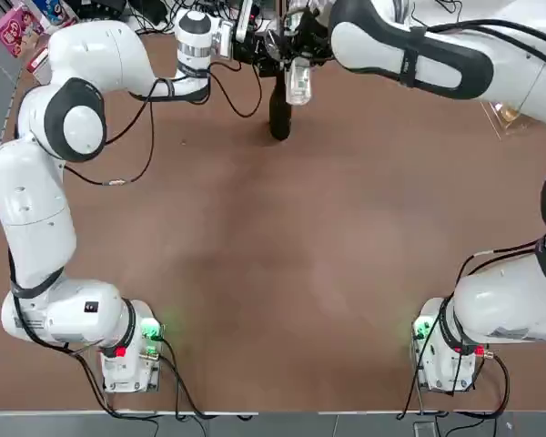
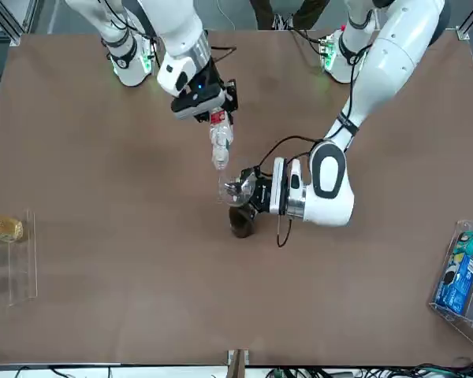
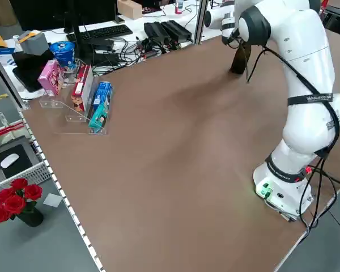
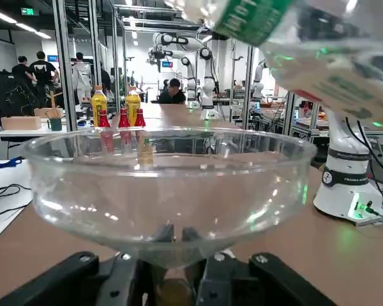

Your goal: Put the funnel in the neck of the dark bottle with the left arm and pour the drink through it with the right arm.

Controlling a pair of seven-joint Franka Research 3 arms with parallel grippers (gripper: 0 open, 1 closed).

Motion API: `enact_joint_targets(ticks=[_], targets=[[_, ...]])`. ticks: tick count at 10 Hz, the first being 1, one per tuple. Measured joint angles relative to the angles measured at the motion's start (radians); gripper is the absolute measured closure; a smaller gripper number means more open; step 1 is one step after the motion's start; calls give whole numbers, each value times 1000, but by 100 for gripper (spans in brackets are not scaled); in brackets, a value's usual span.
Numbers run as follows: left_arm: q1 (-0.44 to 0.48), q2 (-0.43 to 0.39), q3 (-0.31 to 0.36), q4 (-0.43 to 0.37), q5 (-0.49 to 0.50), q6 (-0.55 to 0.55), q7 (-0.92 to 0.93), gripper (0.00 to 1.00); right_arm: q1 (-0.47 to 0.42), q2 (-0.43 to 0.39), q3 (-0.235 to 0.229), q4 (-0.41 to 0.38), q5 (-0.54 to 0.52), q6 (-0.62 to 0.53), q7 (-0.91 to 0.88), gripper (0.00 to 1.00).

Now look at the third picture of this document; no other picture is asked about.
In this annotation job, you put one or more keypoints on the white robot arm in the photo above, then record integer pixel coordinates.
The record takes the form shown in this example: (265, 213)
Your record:
(300, 34)

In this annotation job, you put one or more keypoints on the dark glass bottle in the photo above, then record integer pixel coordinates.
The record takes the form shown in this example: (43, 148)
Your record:
(238, 65)

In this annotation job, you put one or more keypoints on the white bottle red label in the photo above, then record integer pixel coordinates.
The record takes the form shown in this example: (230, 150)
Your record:
(179, 7)

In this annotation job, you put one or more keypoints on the teal snack packet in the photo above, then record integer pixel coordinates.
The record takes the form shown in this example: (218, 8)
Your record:
(100, 117)

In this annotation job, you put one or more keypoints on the blue cookie packet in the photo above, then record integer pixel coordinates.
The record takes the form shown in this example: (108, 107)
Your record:
(102, 95)

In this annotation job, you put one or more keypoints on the clear acrylic snack shelf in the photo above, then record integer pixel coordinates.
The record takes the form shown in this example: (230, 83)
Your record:
(73, 117)

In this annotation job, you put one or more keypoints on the red cookie box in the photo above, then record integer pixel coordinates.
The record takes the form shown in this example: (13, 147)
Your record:
(79, 96)

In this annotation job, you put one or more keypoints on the black power brick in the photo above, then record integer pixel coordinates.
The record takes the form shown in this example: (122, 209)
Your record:
(177, 29)
(154, 29)

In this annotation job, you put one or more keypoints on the black keyboard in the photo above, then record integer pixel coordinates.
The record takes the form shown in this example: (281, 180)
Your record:
(102, 32)

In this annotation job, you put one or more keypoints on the brown cardboard box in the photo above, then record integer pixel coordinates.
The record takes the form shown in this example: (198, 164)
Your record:
(129, 10)

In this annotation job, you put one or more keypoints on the pink snack box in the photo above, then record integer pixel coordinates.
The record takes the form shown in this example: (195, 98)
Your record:
(49, 79)

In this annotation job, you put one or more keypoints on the white paper sheet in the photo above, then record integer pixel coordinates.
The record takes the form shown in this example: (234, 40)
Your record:
(52, 200)

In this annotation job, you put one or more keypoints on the blue snack canister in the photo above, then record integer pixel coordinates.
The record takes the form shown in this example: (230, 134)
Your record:
(63, 55)

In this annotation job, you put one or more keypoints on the black mouse pad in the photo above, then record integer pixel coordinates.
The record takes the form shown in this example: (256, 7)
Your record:
(21, 164)

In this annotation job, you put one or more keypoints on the black flat device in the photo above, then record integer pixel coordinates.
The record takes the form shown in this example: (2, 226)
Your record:
(28, 71)

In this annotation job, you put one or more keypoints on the dark flower vase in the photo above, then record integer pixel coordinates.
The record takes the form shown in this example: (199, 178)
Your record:
(31, 219)

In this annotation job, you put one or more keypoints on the grey box yellow lid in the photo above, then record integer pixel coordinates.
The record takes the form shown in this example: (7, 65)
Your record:
(35, 45)

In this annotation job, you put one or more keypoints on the white computer mouse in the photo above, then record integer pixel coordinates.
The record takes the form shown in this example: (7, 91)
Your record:
(9, 160)

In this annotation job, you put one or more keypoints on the red rose bouquet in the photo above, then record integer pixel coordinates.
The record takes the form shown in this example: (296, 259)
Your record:
(14, 204)

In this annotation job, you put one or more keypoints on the black monitor with stand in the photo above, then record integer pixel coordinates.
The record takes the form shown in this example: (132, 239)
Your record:
(45, 14)

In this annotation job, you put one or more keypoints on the blue flat box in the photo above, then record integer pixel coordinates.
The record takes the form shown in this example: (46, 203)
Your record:
(4, 51)

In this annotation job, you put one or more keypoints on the aluminium frame post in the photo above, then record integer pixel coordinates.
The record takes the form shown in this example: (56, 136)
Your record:
(201, 22)

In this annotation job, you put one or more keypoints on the aluminium frame rail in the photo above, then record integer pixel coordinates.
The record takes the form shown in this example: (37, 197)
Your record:
(8, 82)

